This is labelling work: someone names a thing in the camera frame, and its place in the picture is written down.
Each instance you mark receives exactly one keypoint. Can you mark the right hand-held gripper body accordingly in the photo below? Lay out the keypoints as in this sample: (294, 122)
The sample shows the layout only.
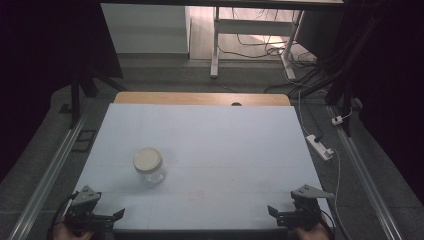
(305, 208)

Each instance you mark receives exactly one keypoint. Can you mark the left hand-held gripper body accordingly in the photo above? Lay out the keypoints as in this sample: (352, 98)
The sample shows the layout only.
(85, 200)

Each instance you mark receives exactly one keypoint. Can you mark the clear glass jar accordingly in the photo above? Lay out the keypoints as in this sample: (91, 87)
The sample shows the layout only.
(155, 177)

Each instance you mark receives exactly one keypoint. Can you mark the cream round jar lid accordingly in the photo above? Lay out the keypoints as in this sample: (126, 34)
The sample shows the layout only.
(147, 160)

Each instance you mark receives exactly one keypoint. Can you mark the person's right hand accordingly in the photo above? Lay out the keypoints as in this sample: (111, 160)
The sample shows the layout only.
(315, 234)

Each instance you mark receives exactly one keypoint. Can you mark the person's left hand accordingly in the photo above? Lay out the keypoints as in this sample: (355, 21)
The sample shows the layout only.
(71, 235)

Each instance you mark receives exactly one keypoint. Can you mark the white power strip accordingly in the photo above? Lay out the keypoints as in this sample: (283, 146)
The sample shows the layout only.
(320, 148)

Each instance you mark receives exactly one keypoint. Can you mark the black plug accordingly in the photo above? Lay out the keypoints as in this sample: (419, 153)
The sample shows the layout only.
(318, 137)

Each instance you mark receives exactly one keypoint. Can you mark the small white adapter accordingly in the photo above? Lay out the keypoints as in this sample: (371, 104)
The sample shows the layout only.
(337, 120)

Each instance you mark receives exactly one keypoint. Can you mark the black metal stand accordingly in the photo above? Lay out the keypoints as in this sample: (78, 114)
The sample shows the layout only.
(346, 86)
(76, 93)

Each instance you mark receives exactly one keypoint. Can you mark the wooden table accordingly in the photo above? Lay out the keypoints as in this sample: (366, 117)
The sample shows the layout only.
(200, 99)

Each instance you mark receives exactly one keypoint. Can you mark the dark curtain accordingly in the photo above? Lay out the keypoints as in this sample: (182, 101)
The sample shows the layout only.
(400, 83)
(33, 66)

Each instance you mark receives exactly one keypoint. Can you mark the white panel board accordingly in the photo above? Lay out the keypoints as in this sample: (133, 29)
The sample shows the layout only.
(143, 30)

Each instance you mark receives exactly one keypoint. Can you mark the white-legged desk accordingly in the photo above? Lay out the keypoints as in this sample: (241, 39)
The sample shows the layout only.
(253, 27)

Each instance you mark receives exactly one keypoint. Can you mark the aluminium rail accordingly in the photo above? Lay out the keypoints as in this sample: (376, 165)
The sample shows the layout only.
(50, 176)
(365, 176)

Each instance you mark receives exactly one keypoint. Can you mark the black rectangular frame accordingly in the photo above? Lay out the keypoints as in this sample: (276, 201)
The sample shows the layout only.
(77, 146)

